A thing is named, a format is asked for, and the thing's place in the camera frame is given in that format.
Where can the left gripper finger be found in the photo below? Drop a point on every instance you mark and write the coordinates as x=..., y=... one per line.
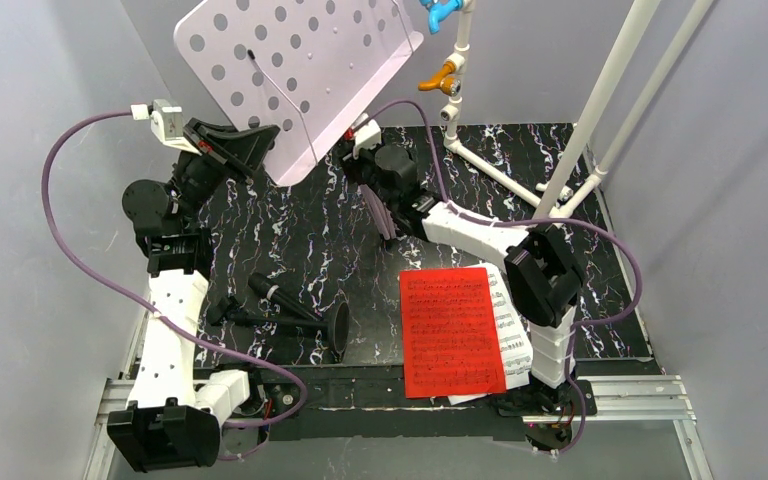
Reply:
x=242, y=152
x=220, y=151

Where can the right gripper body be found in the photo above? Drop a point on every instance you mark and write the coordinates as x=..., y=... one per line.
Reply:
x=363, y=162

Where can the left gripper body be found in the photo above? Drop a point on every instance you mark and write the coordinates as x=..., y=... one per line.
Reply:
x=210, y=149

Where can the lilac folding tripod stand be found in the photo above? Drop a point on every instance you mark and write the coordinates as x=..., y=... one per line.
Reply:
x=380, y=214

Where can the lilac perforated music desk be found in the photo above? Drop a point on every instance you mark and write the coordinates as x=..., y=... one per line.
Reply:
x=309, y=67

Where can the red sheet music page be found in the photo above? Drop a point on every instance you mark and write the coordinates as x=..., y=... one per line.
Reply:
x=450, y=341

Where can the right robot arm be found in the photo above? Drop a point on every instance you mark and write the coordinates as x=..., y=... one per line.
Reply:
x=544, y=279

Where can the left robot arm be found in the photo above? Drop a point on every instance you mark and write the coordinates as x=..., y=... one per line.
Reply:
x=169, y=422

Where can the black microphone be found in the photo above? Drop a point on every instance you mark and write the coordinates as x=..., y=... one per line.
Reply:
x=266, y=288

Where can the black microphone desk stand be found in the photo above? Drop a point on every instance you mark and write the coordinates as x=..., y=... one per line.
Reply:
x=334, y=326

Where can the blue tap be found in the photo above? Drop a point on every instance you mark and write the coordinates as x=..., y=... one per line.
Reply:
x=440, y=10

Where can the white sheet music page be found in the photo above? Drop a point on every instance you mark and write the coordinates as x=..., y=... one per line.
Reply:
x=515, y=348

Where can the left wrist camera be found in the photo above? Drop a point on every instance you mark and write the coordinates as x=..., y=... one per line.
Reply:
x=165, y=118

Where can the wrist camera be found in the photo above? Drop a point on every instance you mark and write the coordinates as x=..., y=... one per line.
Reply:
x=165, y=118
x=365, y=133

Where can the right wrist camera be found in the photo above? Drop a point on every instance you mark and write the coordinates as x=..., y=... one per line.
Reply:
x=365, y=133

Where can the white pvc pipe frame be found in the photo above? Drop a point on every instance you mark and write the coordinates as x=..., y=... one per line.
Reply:
x=551, y=203

